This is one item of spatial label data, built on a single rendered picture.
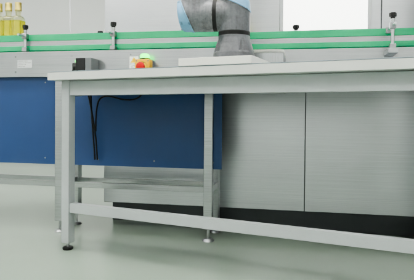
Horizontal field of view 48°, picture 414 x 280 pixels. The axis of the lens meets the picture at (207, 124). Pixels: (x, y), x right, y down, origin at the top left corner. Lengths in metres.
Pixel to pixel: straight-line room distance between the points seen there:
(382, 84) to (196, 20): 0.67
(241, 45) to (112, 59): 0.79
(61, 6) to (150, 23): 3.75
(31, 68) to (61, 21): 3.77
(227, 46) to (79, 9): 4.56
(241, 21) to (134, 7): 1.02
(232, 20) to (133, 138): 0.83
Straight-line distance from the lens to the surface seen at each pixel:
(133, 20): 2.58
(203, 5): 1.72
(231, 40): 1.67
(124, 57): 2.24
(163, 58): 2.17
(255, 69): 1.58
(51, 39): 2.44
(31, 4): 6.45
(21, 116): 2.49
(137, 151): 2.23
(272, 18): 2.39
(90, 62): 2.22
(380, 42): 2.23
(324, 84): 1.56
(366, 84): 1.55
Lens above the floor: 0.57
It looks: 1 degrees down
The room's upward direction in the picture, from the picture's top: 1 degrees clockwise
